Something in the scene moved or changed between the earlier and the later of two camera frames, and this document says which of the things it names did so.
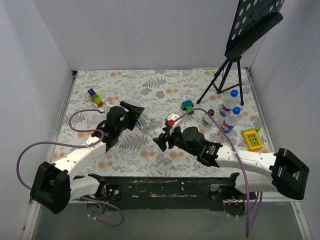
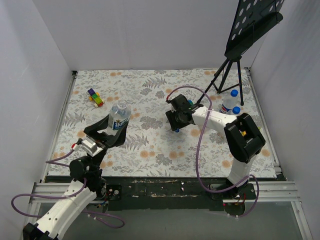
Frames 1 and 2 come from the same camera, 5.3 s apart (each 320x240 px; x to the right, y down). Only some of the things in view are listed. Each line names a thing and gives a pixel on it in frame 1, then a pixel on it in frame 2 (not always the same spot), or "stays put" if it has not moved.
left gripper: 129,116 -> 104,139
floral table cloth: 219,101 stays put
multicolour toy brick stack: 95,97 stays put
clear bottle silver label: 146,125 -> 118,115
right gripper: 169,139 -> 170,120
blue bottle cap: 236,110 stays put
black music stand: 254,19 stays put
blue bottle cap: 234,93 stays put
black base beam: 173,193 stays put
